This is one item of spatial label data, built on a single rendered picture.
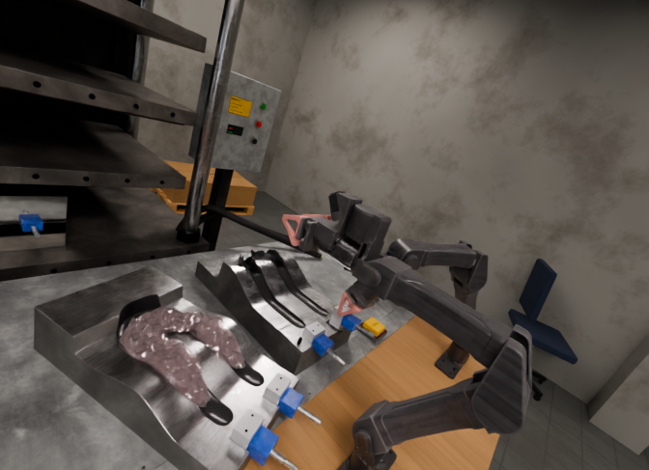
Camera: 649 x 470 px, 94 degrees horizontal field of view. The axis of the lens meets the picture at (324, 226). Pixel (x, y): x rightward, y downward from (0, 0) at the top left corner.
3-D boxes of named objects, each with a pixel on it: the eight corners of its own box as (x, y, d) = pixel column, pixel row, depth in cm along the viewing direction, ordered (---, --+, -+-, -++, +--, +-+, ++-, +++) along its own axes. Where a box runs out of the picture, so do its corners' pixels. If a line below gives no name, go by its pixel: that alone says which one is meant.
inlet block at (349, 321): (375, 342, 86) (380, 324, 85) (366, 346, 81) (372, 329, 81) (337, 319, 93) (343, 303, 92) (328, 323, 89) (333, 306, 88)
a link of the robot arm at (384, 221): (343, 203, 55) (399, 232, 49) (368, 204, 62) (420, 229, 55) (324, 258, 59) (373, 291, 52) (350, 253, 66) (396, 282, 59)
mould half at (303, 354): (347, 342, 98) (362, 308, 94) (292, 378, 78) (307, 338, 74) (254, 262, 124) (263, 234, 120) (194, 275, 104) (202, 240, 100)
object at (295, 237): (279, 203, 66) (308, 221, 60) (302, 203, 71) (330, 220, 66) (271, 231, 68) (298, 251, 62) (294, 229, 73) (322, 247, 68)
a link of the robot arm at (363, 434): (357, 428, 56) (381, 454, 53) (380, 403, 63) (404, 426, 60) (345, 449, 58) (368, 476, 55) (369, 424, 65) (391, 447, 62)
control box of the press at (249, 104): (219, 339, 187) (286, 92, 139) (170, 358, 163) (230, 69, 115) (201, 317, 198) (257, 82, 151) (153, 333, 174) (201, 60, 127)
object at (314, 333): (346, 368, 79) (353, 352, 77) (334, 376, 75) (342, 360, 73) (310, 336, 86) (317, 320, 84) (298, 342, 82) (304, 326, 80)
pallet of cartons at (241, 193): (224, 191, 437) (230, 166, 425) (256, 215, 395) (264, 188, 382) (142, 188, 353) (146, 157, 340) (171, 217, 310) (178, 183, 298)
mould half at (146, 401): (293, 395, 74) (306, 361, 70) (220, 505, 50) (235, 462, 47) (146, 297, 87) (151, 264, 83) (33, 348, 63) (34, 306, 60)
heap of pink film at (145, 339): (251, 360, 72) (260, 334, 69) (195, 417, 56) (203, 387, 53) (171, 307, 79) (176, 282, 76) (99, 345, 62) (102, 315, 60)
